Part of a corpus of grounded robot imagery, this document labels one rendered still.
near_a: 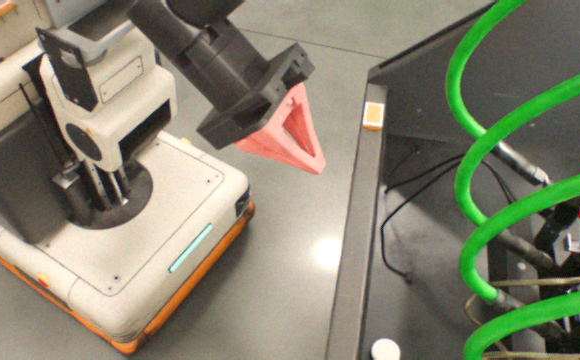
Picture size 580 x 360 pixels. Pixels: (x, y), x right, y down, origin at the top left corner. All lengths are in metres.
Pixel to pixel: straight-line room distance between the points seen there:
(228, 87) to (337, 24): 2.34
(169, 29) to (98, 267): 1.21
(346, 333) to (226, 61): 0.39
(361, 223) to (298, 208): 1.19
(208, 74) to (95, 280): 1.19
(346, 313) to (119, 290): 0.93
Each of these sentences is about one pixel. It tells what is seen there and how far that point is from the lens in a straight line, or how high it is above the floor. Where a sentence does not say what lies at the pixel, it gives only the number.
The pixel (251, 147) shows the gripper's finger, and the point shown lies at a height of 1.24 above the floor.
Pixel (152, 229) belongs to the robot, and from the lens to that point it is 1.60.
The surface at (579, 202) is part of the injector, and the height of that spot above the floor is 1.09.
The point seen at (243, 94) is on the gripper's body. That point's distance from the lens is 0.42.
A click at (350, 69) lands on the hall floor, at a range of 2.48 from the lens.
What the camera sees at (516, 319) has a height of 1.23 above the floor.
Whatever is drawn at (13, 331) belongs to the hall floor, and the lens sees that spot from 1.91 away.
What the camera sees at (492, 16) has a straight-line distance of 0.51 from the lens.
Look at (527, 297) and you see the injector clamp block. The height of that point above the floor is 0.98.
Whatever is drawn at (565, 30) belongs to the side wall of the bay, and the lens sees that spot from 0.92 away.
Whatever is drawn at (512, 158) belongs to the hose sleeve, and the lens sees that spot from 0.63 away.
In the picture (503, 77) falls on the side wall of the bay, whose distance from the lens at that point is 0.96.
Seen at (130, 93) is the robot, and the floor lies 0.80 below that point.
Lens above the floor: 1.57
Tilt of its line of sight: 51 degrees down
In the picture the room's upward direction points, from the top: straight up
